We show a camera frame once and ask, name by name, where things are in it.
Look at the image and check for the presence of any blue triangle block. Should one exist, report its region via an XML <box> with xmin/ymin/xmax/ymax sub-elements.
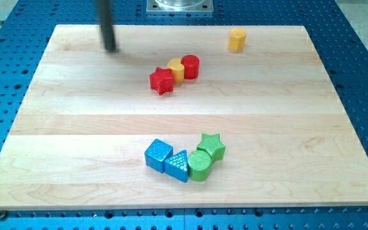
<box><xmin>164</xmin><ymin>150</ymin><xmax>188</xmax><ymax>183</ymax></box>

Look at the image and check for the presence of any yellow heart block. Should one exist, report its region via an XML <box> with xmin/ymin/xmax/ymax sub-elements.
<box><xmin>167</xmin><ymin>57</ymin><xmax>185</xmax><ymax>83</ymax></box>

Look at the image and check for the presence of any green star block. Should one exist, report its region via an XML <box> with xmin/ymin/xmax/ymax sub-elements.
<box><xmin>197</xmin><ymin>134</ymin><xmax>226</xmax><ymax>162</ymax></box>

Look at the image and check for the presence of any red star block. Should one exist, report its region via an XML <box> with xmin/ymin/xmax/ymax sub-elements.
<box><xmin>149</xmin><ymin>67</ymin><xmax>174</xmax><ymax>95</ymax></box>

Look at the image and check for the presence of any green cylinder block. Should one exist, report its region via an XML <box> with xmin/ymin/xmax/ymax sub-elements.
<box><xmin>188</xmin><ymin>150</ymin><xmax>212</xmax><ymax>181</ymax></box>

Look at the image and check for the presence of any blue cube block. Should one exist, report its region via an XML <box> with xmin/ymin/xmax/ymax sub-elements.
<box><xmin>144</xmin><ymin>139</ymin><xmax>173</xmax><ymax>173</ymax></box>

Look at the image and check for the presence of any red cylinder block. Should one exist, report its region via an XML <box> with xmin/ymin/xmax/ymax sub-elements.
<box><xmin>181</xmin><ymin>54</ymin><xmax>200</xmax><ymax>79</ymax></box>

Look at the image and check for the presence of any yellow hexagon block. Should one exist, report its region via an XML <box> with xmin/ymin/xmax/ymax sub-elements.
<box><xmin>228</xmin><ymin>28</ymin><xmax>247</xmax><ymax>51</ymax></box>

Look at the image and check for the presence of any light wooden board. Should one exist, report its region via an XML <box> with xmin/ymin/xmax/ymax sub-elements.
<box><xmin>0</xmin><ymin>24</ymin><xmax>368</xmax><ymax>210</ymax></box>

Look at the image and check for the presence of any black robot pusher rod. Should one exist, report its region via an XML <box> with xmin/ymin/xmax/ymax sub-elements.
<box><xmin>96</xmin><ymin>0</ymin><xmax>117</xmax><ymax>52</ymax></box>

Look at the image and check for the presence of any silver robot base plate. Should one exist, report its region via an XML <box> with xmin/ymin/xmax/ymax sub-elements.
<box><xmin>146</xmin><ymin>0</ymin><xmax>214</xmax><ymax>13</ymax></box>

